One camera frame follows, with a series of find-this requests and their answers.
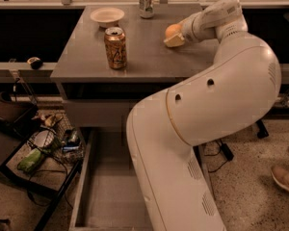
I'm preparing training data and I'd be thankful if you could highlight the white bowl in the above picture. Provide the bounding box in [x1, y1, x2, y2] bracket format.
[90, 7, 124, 28]

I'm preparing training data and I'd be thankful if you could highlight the orange fruit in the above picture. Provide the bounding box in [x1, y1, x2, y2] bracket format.
[165, 24, 181, 39]

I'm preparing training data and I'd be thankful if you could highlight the grey drawer cabinet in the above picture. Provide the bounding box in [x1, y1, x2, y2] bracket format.
[50, 3, 223, 137]

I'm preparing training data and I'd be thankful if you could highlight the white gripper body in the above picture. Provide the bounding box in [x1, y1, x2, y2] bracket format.
[180, 0, 248, 43]

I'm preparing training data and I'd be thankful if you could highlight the gold soda can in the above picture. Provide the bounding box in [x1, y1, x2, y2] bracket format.
[104, 27, 127, 69]

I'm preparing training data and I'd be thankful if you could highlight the dark brown bag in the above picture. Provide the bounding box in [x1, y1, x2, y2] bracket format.
[0, 91, 38, 125]

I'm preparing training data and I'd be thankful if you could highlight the green chip bag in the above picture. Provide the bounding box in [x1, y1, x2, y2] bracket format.
[17, 148, 44, 174]

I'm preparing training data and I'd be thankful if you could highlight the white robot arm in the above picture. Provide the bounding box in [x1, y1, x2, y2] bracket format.
[126, 0, 281, 231]

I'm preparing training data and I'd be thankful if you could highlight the wire basket with snacks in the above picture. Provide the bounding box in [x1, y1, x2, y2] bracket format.
[28, 112, 84, 164]

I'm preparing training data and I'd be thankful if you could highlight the open bottom grey drawer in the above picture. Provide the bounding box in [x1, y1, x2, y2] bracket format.
[69, 129, 223, 231]

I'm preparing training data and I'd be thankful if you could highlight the black power adapter cable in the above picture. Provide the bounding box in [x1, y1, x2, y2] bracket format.
[203, 139, 235, 174]

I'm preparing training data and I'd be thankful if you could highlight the closed grey drawer black handle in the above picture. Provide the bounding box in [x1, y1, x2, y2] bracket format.
[63, 99, 136, 128]

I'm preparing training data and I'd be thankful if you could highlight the black side table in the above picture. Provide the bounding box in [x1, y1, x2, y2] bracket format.
[0, 111, 83, 231]

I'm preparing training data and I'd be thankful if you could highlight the tan sneaker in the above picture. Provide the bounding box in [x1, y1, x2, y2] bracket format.
[271, 166, 289, 192]

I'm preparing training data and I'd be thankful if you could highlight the white green soda can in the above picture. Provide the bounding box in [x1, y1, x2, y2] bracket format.
[139, 0, 154, 18]

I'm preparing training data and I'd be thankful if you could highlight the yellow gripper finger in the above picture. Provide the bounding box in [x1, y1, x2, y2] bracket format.
[164, 33, 185, 48]

